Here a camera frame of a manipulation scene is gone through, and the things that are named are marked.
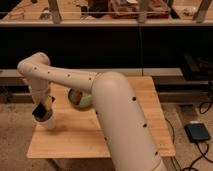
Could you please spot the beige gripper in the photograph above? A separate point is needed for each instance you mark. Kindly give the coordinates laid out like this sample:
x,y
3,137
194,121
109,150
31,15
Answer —
x,y
46,108

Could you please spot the black eraser block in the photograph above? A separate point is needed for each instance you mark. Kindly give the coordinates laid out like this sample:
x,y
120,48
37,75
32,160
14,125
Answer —
x,y
39,111

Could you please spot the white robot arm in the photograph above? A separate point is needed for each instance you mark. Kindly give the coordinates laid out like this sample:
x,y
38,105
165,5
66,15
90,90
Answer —
x,y
121,117

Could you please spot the green ceramic bowl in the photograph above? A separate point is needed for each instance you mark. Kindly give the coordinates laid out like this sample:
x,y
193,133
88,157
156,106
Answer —
x,y
86,100

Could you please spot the orange carrot piece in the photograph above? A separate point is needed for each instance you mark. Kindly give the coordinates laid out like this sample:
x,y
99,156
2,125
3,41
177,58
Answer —
x,y
77,98

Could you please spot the wooden table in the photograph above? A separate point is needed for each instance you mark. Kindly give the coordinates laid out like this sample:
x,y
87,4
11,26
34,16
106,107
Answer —
x,y
77,134

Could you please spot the brown tray on bench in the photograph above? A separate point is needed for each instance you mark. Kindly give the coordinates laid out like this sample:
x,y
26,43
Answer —
x,y
133,8

